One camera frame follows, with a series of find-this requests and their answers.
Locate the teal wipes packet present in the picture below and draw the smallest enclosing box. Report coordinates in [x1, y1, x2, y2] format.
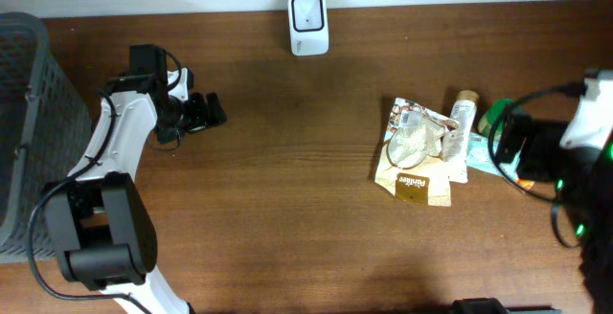
[466, 132, 519, 181]

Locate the green lid jar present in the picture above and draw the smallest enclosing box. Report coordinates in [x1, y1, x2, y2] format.
[477, 99, 514, 137]

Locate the white tube gold cap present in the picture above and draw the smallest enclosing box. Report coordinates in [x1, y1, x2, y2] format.
[442, 90, 479, 184]

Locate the beige grain pouch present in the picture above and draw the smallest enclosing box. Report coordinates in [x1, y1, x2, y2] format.
[375, 98, 459, 207]

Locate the orange white snack packet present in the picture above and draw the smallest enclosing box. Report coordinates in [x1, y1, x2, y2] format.
[516, 179, 535, 191]

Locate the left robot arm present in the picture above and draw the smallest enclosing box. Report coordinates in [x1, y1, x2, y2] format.
[30, 44, 227, 313]

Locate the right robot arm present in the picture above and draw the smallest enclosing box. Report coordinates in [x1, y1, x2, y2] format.
[488, 111, 612, 313]

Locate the white barcode scanner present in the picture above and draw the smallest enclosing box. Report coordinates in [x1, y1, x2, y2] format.
[287, 0, 329, 56]

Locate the grey perforated plastic basket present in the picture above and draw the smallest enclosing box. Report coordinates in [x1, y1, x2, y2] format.
[1, 12, 92, 264]

